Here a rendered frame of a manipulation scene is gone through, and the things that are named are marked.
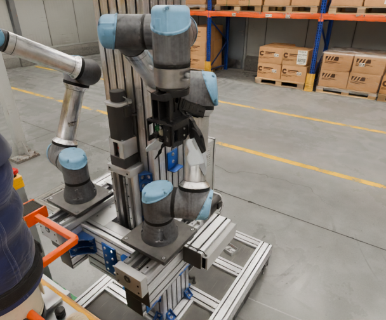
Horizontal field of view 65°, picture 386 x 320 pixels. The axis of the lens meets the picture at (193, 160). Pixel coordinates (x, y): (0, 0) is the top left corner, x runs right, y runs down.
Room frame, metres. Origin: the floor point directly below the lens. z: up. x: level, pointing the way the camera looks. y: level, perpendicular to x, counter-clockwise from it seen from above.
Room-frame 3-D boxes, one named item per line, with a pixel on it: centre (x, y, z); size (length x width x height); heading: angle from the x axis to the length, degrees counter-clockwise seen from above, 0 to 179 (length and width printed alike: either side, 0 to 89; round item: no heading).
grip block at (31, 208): (0.91, 0.60, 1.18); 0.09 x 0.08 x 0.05; 147
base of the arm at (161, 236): (0.96, 0.13, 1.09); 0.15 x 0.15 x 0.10
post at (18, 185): (1.47, 1.01, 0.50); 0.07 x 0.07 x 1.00; 57
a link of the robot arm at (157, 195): (0.96, 0.13, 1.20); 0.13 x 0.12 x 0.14; 82
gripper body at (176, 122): (0.63, 0.05, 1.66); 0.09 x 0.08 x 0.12; 146
